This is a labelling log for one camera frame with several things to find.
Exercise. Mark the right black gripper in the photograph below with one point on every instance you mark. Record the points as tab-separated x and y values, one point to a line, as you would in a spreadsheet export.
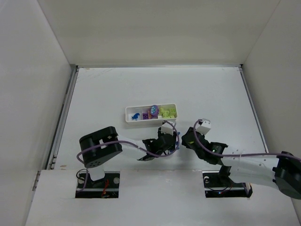
189	139

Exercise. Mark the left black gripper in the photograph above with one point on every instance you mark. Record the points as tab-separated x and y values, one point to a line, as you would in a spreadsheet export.
169	138

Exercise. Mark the green and purple lego stack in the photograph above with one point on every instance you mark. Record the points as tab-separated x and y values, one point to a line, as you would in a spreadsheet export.
145	116

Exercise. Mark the purple round flower lego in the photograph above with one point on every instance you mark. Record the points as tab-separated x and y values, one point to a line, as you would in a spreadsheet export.
154	110

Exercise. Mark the blue lego arch cluster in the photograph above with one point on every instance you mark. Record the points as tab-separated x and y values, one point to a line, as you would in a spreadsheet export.
135	117

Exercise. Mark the light green lego brick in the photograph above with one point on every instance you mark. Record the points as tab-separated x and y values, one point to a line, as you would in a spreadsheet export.
172	111

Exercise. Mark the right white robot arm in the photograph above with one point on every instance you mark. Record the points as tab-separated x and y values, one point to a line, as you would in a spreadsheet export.
280	171

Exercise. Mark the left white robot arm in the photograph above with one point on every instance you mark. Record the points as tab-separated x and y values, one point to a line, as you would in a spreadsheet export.
99	147

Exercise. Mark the white three-compartment tray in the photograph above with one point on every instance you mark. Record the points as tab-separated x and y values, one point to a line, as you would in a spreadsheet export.
130	110

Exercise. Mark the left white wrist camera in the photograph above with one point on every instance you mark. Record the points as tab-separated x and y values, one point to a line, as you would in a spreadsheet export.
167	127

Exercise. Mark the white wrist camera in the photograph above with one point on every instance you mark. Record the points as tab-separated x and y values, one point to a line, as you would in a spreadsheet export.
203	126
167	127

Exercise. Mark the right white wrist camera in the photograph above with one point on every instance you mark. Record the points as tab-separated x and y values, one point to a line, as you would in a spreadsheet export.
203	126

